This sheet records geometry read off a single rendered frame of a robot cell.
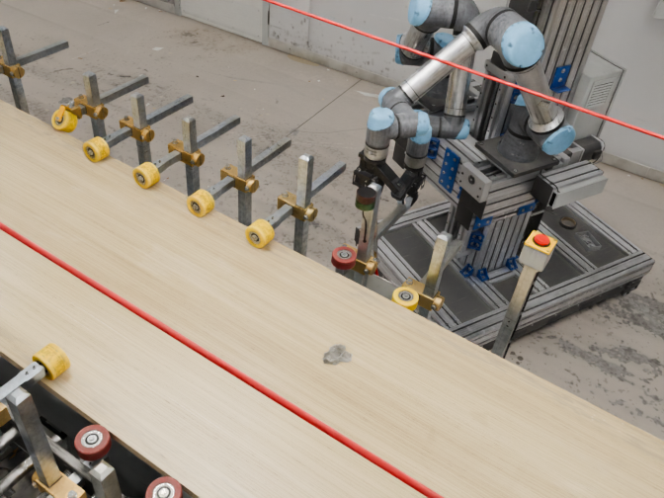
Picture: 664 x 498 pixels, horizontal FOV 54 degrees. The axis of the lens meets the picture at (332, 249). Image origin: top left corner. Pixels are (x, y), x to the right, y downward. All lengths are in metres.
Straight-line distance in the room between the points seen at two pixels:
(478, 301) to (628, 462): 1.40
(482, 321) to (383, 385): 1.25
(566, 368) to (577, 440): 1.43
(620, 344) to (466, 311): 0.83
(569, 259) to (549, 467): 1.83
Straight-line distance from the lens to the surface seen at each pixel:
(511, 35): 2.01
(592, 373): 3.27
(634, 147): 4.68
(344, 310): 1.93
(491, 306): 3.04
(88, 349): 1.87
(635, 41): 4.43
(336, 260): 2.08
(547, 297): 3.18
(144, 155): 2.64
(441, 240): 1.93
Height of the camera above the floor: 2.30
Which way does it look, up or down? 41 degrees down
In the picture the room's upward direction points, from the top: 6 degrees clockwise
